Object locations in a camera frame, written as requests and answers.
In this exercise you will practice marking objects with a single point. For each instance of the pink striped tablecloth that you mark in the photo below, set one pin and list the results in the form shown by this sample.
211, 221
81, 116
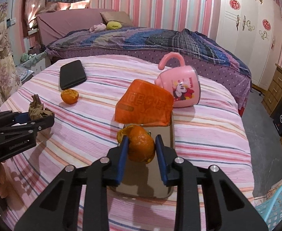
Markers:
83, 130

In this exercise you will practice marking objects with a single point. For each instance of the pink cartoon mug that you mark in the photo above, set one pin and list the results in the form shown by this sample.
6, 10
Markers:
179, 89

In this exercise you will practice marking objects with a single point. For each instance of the green plush toy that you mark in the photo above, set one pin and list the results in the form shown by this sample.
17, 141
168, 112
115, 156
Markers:
26, 57

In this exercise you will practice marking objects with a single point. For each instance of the light blue plastic basket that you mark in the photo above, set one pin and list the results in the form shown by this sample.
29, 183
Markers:
279, 204

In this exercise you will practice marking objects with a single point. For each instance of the white nightstand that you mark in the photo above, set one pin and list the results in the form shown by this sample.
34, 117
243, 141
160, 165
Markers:
39, 65

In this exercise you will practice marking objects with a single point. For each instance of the plaid purple bedspread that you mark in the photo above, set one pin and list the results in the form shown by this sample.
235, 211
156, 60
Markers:
143, 37

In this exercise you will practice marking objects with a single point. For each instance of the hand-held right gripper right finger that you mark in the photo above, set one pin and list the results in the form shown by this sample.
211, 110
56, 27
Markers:
161, 161

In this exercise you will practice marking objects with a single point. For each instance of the orange plastic bag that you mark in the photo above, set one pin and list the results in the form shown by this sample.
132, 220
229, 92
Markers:
143, 103

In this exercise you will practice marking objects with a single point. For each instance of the pink window curtain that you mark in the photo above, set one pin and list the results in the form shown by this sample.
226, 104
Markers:
35, 2

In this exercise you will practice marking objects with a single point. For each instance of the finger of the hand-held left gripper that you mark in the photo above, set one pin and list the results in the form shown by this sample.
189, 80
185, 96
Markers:
22, 118
42, 123

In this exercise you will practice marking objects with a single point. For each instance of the yellow-green cloth bundle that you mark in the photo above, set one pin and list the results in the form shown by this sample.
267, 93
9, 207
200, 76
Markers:
113, 25

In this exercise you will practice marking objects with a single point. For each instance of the cream wardrobe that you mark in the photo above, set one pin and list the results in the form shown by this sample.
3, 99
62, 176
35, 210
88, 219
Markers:
249, 43

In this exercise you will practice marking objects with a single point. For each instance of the white power strip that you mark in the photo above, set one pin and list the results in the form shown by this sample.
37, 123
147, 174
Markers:
32, 31

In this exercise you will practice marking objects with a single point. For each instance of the wooden desk with drawers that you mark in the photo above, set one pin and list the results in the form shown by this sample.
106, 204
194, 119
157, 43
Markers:
277, 86

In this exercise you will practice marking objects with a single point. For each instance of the brown pillow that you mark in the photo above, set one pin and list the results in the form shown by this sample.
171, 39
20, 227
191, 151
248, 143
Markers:
118, 18

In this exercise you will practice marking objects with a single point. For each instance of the floral beige curtain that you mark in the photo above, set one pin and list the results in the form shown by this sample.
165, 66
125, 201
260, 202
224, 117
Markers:
1, 53

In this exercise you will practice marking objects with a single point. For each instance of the brown cardboard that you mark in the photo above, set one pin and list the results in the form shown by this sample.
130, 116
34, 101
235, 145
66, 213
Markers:
38, 109

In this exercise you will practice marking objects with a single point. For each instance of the brown rectangular tray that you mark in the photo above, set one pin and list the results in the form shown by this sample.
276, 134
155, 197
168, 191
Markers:
143, 180

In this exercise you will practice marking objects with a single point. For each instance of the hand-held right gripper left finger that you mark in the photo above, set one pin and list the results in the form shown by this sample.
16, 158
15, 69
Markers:
121, 161

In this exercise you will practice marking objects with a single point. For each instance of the mauve bed headboard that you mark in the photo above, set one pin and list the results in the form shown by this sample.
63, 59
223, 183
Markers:
63, 21

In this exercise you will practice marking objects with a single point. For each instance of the small orange peel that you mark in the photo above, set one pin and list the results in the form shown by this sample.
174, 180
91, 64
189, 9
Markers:
69, 96

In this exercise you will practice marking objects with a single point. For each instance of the large orange peel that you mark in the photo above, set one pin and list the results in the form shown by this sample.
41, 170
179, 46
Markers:
141, 146

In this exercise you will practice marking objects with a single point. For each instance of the pink cloth bundle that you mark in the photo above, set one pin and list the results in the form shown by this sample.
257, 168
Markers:
97, 27

